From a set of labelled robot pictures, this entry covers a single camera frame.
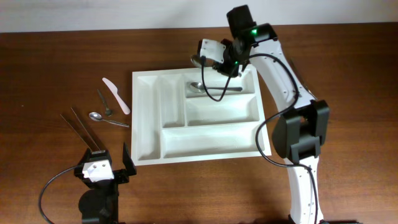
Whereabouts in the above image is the pink plastic knife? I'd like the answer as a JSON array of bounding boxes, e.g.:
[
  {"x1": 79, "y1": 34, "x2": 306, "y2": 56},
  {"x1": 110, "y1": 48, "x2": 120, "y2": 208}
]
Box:
[{"x1": 102, "y1": 78, "x2": 131, "y2": 114}]

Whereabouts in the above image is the white plastic cutlery tray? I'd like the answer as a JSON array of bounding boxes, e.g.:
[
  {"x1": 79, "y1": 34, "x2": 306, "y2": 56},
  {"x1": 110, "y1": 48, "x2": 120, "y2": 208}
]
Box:
[{"x1": 131, "y1": 65, "x2": 271, "y2": 166}]

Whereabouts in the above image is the right black cable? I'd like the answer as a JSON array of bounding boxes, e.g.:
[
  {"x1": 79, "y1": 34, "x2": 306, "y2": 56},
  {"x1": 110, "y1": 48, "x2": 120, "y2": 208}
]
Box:
[{"x1": 200, "y1": 53, "x2": 320, "y2": 224}]

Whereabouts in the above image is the silver fork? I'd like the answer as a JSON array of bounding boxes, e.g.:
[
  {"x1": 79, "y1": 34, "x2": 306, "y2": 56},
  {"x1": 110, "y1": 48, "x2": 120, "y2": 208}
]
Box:
[{"x1": 289, "y1": 58, "x2": 318, "y2": 100}]

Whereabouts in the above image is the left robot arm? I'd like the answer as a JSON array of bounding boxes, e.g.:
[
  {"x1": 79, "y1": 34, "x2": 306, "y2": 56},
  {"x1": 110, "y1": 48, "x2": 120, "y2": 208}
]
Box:
[{"x1": 74, "y1": 143, "x2": 137, "y2": 224}]

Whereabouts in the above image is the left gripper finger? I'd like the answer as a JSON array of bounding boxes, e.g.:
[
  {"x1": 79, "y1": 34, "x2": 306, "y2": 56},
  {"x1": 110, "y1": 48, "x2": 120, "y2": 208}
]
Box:
[
  {"x1": 123, "y1": 142, "x2": 137, "y2": 176},
  {"x1": 78, "y1": 149, "x2": 112, "y2": 170}
]

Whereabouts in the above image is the small silver teaspoon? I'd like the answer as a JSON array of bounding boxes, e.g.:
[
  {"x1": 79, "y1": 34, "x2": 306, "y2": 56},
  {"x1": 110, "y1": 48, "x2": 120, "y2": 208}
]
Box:
[{"x1": 89, "y1": 112, "x2": 130, "y2": 128}]

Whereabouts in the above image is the small dark teaspoon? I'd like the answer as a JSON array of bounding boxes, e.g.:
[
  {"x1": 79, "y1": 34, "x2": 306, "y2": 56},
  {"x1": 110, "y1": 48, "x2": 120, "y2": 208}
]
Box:
[{"x1": 97, "y1": 89, "x2": 113, "y2": 116}]

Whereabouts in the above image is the left black cable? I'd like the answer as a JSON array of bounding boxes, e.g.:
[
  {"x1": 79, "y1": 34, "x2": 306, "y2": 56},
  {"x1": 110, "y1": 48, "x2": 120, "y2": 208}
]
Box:
[{"x1": 38, "y1": 165, "x2": 82, "y2": 224}]

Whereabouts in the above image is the black cable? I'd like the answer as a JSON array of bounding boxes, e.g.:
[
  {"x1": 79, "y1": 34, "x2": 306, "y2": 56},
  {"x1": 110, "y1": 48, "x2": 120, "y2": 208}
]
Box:
[
  {"x1": 38, "y1": 165, "x2": 82, "y2": 224},
  {"x1": 200, "y1": 53, "x2": 320, "y2": 224}
]

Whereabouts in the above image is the large silver spoon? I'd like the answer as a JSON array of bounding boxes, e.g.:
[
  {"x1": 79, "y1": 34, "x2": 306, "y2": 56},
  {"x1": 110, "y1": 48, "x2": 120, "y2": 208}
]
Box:
[
  {"x1": 190, "y1": 55, "x2": 218, "y2": 69},
  {"x1": 189, "y1": 82, "x2": 243, "y2": 93}
]

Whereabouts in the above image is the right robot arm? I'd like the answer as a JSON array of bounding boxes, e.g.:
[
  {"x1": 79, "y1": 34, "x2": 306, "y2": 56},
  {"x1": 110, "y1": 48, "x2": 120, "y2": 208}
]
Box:
[{"x1": 198, "y1": 5, "x2": 330, "y2": 224}]

